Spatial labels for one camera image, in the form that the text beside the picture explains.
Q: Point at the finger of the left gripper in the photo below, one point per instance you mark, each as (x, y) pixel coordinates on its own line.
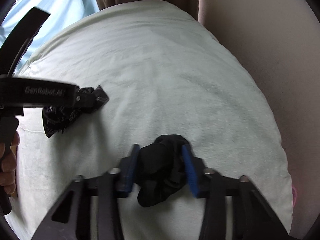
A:
(20, 38)

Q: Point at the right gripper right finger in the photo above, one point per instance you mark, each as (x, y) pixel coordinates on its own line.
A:
(252, 216)

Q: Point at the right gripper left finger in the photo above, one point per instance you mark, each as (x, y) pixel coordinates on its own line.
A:
(70, 215)

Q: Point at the person left hand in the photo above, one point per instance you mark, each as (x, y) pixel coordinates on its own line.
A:
(8, 166)

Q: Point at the pale green bed sheet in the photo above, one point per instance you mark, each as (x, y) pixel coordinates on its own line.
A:
(164, 74)

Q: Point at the black patterned scrunchie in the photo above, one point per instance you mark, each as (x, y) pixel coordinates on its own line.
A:
(57, 119)

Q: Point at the light blue hanging cloth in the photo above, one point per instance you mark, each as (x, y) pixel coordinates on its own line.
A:
(62, 14)

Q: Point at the black sock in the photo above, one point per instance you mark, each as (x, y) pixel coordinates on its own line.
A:
(160, 170)

